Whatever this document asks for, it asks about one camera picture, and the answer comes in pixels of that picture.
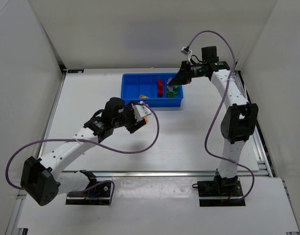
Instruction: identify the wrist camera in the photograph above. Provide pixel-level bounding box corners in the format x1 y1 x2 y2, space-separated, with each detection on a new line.
132 101 152 122
180 47 192 61

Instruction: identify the purple cable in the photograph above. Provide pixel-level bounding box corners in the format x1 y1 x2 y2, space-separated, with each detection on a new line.
187 30 255 203
5 102 160 206

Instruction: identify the green printed lego brick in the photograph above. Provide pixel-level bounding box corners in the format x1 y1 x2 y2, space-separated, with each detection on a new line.
166 87 174 97

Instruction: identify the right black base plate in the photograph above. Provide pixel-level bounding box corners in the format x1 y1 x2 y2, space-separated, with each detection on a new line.
192 180 246 207

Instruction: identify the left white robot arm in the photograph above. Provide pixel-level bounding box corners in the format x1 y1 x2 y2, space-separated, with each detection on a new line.
21 97 151 206

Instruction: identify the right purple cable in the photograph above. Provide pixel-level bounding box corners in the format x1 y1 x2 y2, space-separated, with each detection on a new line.
187 30 255 203

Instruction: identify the green 2x4 lego brick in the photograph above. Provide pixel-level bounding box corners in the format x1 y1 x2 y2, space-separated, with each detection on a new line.
166 92 178 98

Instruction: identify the blue divided plastic bin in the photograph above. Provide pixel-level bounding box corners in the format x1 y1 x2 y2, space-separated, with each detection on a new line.
121 72 184 107

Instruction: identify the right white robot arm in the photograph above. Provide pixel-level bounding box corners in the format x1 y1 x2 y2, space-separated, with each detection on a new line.
167 46 258 188

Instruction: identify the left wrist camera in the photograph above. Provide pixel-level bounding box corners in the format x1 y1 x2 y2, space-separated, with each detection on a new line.
132 101 152 122

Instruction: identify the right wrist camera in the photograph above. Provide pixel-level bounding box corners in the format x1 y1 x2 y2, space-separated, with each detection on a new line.
180 47 192 61

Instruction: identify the aluminium frame rail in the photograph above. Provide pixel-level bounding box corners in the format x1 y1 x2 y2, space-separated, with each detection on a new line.
61 170 273 178

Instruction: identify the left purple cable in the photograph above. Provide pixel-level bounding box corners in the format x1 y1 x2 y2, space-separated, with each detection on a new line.
5 102 160 206

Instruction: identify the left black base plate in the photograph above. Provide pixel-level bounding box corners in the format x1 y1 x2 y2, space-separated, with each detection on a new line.
65 180 115 206

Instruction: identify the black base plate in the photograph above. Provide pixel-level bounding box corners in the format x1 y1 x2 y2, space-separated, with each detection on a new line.
192 180 246 207
65 180 115 206

